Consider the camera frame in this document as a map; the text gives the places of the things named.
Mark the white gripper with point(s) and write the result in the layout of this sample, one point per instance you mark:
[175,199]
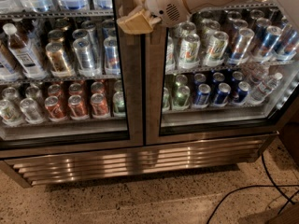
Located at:
[163,6]

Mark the glass fridge door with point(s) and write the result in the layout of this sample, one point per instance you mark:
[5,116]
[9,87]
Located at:
[43,21]
[273,49]

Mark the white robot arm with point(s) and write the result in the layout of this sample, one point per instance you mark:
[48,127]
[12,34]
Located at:
[289,8]

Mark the green soda can left door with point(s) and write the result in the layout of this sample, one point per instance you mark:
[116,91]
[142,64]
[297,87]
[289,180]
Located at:
[119,104]

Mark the green can right door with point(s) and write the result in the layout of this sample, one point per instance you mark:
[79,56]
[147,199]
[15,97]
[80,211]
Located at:
[181,98]

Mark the steel fridge bottom grille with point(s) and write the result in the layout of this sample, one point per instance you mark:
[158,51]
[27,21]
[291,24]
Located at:
[74,167]

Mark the white green 7up can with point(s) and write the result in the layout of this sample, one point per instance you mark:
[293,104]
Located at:
[189,50]

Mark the gold can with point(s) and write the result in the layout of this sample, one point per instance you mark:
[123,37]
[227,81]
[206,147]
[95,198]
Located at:
[59,60]

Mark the red soda can right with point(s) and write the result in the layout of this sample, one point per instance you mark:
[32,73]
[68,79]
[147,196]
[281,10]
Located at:
[99,105]

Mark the red soda can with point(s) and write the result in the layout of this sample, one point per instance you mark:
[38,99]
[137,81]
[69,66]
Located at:
[99,105]
[77,107]
[55,109]

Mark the silver tall can right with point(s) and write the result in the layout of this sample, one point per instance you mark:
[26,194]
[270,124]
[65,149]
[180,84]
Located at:
[240,46]

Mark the blue pepsi can left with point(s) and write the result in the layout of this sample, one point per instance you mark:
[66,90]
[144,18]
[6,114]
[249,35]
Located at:
[202,95]

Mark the blue pepsi can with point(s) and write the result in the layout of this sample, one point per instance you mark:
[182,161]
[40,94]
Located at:
[220,97]
[240,93]
[202,95]

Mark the blue pepsi can middle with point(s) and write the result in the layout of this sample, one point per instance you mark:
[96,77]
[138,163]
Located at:
[220,97]

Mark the red soda can middle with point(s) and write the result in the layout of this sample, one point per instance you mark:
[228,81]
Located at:
[77,107]

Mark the brown tea bottle white cap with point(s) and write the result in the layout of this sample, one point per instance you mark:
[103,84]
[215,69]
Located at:
[25,52]

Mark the blue pepsi can right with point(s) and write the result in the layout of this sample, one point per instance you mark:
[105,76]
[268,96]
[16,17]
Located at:
[240,93]

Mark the red soda can left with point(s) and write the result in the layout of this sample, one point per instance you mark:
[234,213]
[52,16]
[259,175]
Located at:
[55,109]

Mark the clear water bottle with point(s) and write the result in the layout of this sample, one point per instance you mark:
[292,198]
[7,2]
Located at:
[265,88]

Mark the clear silver can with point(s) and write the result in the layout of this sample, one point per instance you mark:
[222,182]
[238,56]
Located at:
[32,111]

